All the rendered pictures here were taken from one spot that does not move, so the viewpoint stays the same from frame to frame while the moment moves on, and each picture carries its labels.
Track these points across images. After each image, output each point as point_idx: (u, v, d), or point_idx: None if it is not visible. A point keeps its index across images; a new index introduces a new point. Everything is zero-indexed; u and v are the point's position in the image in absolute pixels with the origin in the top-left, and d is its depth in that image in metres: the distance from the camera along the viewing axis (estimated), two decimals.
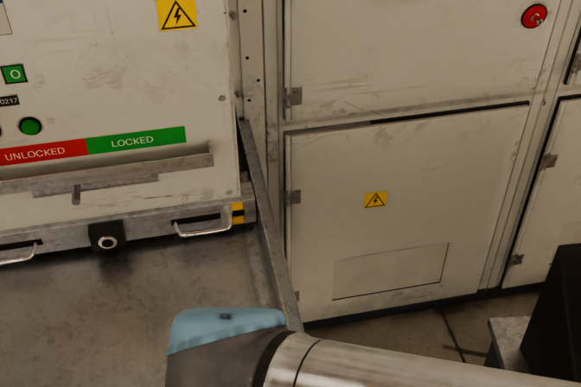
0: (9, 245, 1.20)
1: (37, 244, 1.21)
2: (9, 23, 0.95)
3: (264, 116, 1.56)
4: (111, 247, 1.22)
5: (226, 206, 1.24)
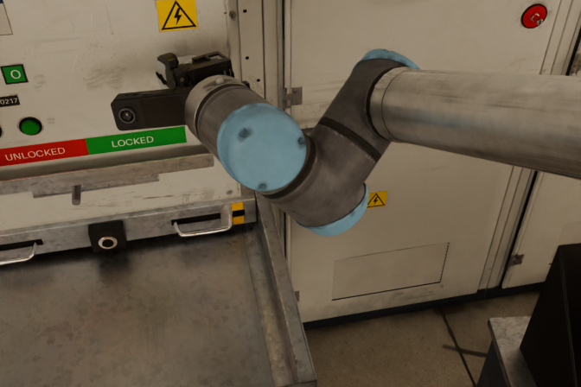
0: (9, 245, 1.20)
1: (37, 244, 1.21)
2: (9, 23, 0.95)
3: None
4: (111, 247, 1.23)
5: (226, 206, 1.24)
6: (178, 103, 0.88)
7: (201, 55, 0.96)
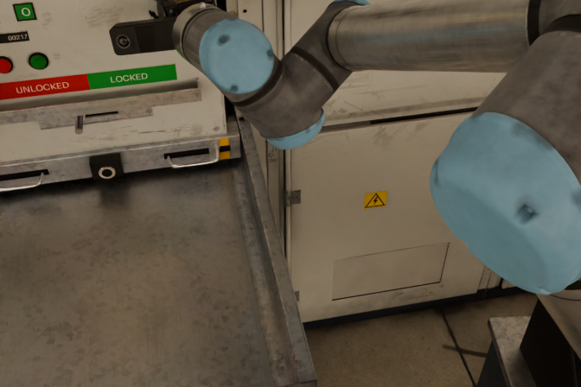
0: (18, 174, 1.34)
1: (44, 174, 1.35)
2: None
3: None
4: (111, 177, 1.36)
5: (213, 141, 1.38)
6: (168, 29, 1.02)
7: None
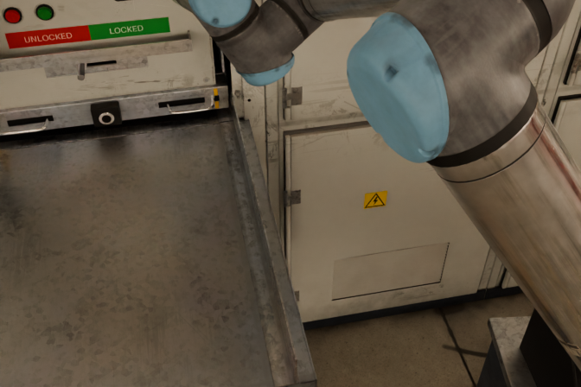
0: (26, 120, 1.47)
1: (48, 120, 1.48)
2: None
3: (264, 116, 1.56)
4: (110, 123, 1.50)
5: (209, 90, 1.52)
6: None
7: None
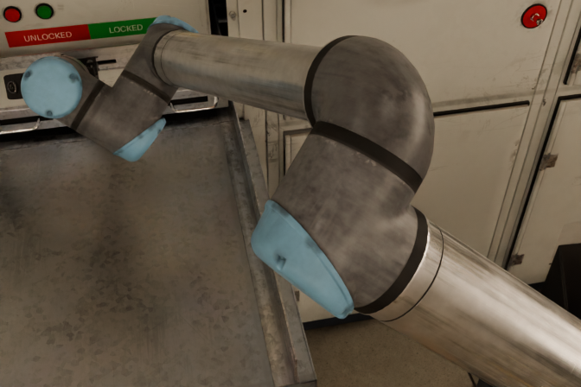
0: (25, 119, 1.48)
1: (41, 119, 1.48)
2: None
3: (264, 116, 1.56)
4: None
5: None
6: None
7: (85, 58, 1.30)
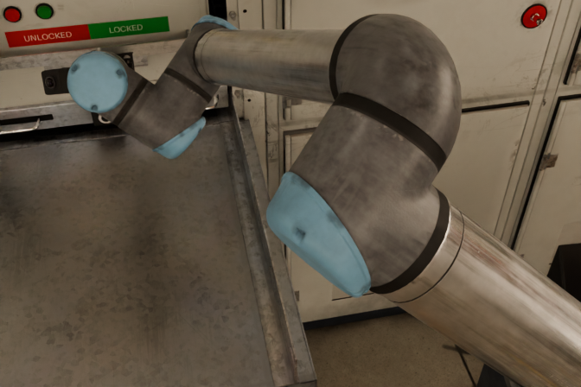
0: (25, 119, 1.48)
1: (41, 119, 1.48)
2: None
3: (264, 116, 1.56)
4: (109, 123, 1.50)
5: None
6: None
7: (120, 53, 1.31)
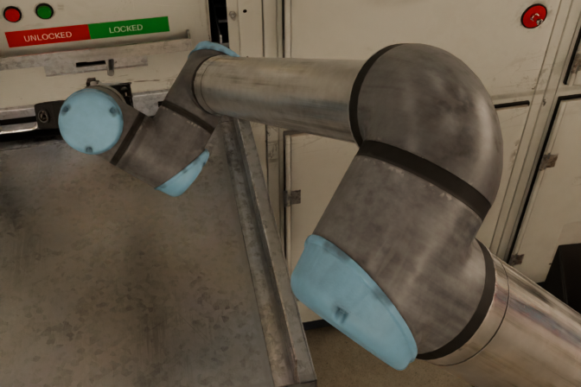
0: (25, 119, 1.48)
1: None
2: None
3: None
4: None
5: None
6: None
7: None
